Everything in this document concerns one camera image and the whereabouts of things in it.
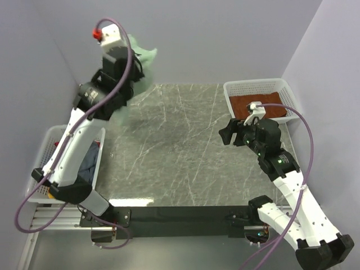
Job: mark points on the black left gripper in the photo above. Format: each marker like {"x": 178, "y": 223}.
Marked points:
{"x": 138, "y": 75}

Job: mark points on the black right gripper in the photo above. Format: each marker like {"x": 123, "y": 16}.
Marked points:
{"x": 235, "y": 126}

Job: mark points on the mint green towel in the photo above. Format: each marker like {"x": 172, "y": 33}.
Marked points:
{"x": 145, "y": 77}

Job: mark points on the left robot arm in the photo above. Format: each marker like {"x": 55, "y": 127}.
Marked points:
{"x": 93, "y": 108}

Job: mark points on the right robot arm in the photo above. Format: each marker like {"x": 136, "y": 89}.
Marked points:
{"x": 295, "y": 202}

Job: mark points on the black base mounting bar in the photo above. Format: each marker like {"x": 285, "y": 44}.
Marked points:
{"x": 173, "y": 221}

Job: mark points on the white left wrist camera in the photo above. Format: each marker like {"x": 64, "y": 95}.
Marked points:
{"x": 109, "y": 37}

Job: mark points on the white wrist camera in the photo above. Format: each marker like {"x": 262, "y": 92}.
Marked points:
{"x": 109, "y": 37}
{"x": 256, "y": 112}

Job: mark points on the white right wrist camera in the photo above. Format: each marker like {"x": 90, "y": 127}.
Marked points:
{"x": 256, "y": 112}

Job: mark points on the aluminium front frame rail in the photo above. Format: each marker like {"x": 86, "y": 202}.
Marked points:
{"x": 103, "y": 230}

